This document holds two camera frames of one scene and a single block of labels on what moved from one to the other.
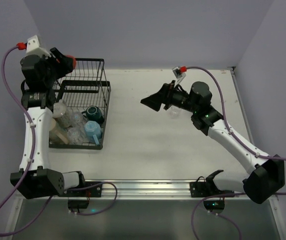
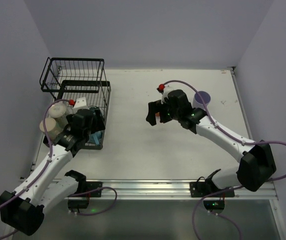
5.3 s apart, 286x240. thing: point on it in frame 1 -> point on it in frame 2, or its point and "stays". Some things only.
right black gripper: (169, 94) -> (160, 110)
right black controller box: (214, 204) stays
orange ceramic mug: (74, 61) -> (157, 115)
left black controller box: (78, 204) stays
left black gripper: (57, 61) -> (98, 122)
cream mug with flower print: (62, 114) stays
